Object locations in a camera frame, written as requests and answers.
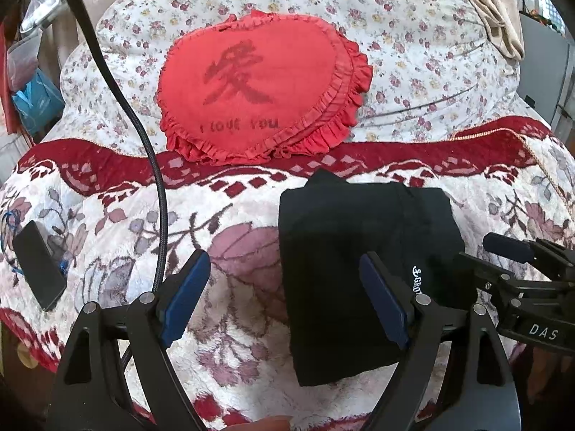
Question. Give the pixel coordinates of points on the black pants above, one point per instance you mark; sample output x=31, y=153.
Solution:
x=350, y=242

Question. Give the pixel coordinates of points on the blue plastic bag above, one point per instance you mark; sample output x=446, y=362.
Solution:
x=38, y=103

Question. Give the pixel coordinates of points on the person's left hand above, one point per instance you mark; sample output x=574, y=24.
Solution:
x=265, y=424

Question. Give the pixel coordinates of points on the floral bed sheet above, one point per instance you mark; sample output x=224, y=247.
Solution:
x=404, y=40

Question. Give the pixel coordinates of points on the grey cabinet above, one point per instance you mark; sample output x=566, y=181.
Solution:
x=546, y=63

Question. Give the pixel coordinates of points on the red and white printed blanket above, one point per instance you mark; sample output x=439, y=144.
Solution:
x=112, y=215

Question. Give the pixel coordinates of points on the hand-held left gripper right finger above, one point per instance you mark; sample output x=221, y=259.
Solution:
x=386, y=301

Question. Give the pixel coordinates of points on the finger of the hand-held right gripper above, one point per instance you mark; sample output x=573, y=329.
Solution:
x=507, y=246
x=487, y=270

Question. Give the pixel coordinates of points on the beige cloth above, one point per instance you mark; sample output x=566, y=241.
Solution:
x=494, y=4

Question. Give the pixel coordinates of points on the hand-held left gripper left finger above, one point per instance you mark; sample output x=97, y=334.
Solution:
x=184, y=296

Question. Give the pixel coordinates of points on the black smartphone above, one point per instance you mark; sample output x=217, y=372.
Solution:
x=39, y=265

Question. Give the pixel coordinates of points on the red heart-shaped frilled pillow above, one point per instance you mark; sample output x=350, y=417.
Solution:
x=251, y=94

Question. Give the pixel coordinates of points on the clear plastic bag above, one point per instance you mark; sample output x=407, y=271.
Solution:
x=24, y=58

